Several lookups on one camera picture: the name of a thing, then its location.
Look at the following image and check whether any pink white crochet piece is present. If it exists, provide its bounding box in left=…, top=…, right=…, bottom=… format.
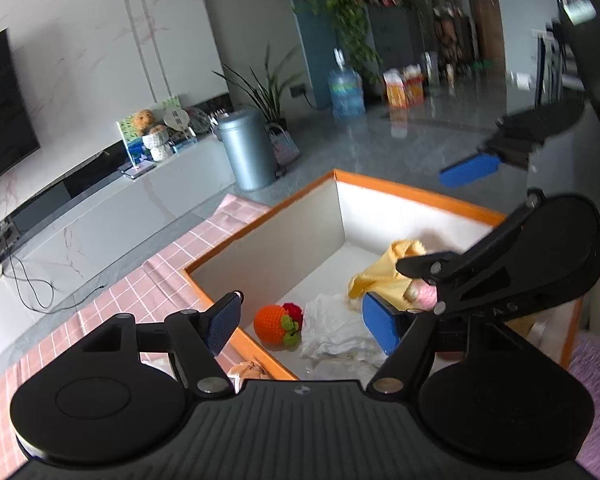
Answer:
left=404, top=280, right=442, bottom=312

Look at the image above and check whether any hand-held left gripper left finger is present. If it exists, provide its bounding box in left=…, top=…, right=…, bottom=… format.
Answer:
left=75, top=290, right=243, bottom=396

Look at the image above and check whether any trailing green plant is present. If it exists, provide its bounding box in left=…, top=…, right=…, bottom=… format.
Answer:
left=307, top=0, right=381, bottom=68

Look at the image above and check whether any orange gift bag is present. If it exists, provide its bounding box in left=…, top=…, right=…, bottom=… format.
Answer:
left=382, top=66, right=426, bottom=109

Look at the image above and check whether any dark grey cabinet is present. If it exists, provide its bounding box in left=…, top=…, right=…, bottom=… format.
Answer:
left=367, top=2, right=431, bottom=81

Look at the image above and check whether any black cable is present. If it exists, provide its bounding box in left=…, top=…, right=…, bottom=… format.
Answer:
left=2, top=245, right=56, bottom=313

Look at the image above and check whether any painted picture board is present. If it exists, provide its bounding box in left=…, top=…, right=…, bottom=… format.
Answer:
left=116, top=112, right=156, bottom=166

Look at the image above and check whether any grey laptop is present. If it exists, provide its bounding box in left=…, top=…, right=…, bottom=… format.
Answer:
left=120, top=160, right=157, bottom=180

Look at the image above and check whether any woven basket bag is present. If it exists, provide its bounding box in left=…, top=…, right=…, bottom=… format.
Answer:
left=266, top=121, right=301, bottom=166

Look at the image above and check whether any grey round trash can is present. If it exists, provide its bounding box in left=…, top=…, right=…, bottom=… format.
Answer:
left=216, top=107, right=277, bottom=192

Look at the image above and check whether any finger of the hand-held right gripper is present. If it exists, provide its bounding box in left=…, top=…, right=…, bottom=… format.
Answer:
left=396, top=190, right=541, bottom=318
left=439, top=102, right=588, bottom=189

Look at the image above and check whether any blue water bottle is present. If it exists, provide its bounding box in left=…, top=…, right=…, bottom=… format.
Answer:
left=327, top=49, right=367, bottom=120

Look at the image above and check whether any pink checked tablecloth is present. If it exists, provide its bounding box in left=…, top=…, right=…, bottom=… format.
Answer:
left=0, top=192, right=301, bottom=476

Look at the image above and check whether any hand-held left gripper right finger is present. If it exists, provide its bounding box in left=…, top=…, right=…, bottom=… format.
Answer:
left=362, top=291, right=541, bottom=396

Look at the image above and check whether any brown teddy bear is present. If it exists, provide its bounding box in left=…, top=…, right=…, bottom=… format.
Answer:
left=131, top=109, right=157, bottom=137

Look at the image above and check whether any brown wooden door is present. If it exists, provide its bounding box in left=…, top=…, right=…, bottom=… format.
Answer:
left=467, top=0, right=506, bottom=61

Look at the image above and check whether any white marble TV cabinet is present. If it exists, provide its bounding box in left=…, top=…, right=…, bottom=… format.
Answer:
left=0, top=132, right=236, bottom=311

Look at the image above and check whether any long-leaf potted plant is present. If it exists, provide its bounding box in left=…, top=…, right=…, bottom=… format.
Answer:
left=212, top=45, right=306, bottom=126

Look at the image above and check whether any yellow cloth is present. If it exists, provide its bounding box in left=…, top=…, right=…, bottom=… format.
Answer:
left=347, top=239, right=428, bottom=311

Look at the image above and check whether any orange crochet fruit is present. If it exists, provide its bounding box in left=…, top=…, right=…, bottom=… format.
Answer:
left=253, top=302, right=305, bottom=348

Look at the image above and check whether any round white fan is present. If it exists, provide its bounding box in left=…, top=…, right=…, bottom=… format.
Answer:
left=162, top=107, right=192, bottom=141

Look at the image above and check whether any decorative plate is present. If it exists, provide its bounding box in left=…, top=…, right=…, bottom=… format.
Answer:
left=187, top=107, right=211, bottom=136

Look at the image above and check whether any white diaper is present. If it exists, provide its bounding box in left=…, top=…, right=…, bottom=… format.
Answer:
left=300, top=292, right=386, bottom=376

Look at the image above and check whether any black wall television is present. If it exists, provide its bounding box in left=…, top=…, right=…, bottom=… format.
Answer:
left=0, top=29, right=42, bottom=193

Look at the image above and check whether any clear plastic bag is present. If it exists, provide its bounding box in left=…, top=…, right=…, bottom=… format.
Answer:
left=227, top=360, right=271, bottom=393

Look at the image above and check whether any orange cardboard box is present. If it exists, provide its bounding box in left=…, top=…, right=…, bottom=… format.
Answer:
left=182, top=170, right=583, bottom=381

